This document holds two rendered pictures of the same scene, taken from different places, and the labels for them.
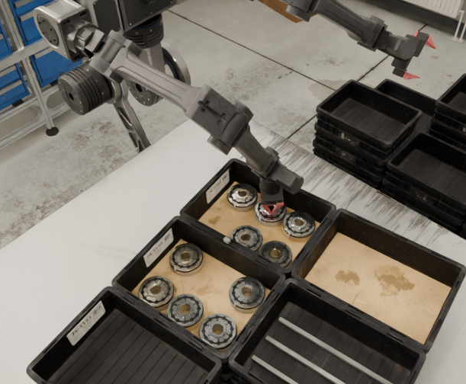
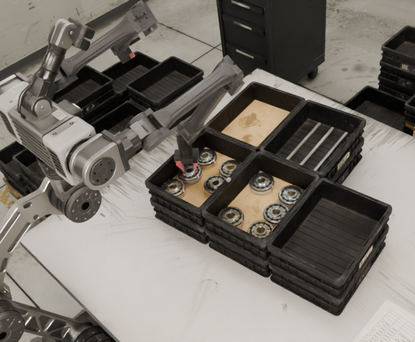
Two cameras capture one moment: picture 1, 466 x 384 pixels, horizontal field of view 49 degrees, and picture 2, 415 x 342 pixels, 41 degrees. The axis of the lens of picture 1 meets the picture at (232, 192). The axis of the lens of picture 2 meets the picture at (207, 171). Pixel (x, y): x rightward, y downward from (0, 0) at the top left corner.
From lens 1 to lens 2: 1.80 m
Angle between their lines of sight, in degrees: 55
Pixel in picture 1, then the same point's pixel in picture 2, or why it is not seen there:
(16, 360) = not seen: outside the picture
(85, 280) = (227, 317)
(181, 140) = (68, 262)
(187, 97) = (225, 71)
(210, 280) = (248, 206)
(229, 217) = (190, 199)
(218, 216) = not seen: hidden behind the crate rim
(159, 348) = (303, 230)
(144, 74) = (189, 98)
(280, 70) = not seen: outside the picture
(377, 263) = (236, 126)
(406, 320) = (276, 117)
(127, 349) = (305, 248)
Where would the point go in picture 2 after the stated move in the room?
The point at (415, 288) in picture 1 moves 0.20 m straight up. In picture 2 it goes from (255, 112) to (252, 78)
